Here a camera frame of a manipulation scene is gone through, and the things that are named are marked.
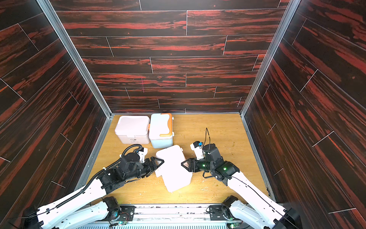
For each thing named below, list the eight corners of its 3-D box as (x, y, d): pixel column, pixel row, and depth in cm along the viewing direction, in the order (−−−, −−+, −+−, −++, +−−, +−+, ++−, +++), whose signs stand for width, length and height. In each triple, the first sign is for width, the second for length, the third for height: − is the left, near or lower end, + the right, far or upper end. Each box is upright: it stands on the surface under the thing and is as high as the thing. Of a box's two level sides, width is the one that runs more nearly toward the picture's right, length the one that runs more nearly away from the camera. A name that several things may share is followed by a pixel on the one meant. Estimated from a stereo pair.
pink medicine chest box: (120, 146, 102) (112, 134, 91) (126, 128, 113) (119, 115, 101) (150, 145, 102) (146, 133, 91) (153, 128, 113) (150, 115, 101)
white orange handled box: (150, 148, 100) (146, 137, 89) (154, 125, 113) (151, 113, 102) (173, 148, 99) (171, 136, 89) (174, 125, 113) (173, 113, 102)
